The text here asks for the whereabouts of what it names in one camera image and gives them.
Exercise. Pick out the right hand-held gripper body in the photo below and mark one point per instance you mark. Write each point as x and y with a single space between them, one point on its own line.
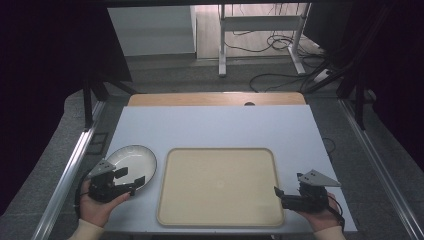
308 196

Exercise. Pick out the white plate with dark rim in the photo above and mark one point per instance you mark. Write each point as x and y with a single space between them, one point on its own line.
138 160

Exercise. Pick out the black metal stand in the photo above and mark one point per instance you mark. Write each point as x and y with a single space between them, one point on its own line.
359 100
87 103

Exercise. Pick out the white desk frame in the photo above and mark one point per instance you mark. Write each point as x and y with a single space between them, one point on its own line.
222 43

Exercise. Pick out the person's left hand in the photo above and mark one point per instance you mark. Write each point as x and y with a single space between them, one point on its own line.
95 210

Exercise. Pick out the white power strip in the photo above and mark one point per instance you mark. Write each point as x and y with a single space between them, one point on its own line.
322 76

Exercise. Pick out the beige tray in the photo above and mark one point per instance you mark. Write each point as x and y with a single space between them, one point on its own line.
220 186

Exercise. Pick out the dark curtain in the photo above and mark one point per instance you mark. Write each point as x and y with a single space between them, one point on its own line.
40 83
400 73

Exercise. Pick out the dark floor plate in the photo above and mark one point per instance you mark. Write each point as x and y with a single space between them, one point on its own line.
98 143

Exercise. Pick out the person's right hand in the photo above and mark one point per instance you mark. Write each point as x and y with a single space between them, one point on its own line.
321 218

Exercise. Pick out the white cabinet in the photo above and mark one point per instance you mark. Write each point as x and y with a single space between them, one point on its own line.
153 30

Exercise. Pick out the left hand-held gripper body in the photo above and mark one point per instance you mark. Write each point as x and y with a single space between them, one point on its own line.
101 186

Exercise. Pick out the aluminium rail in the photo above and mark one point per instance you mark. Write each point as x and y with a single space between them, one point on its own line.
70 176
383 176

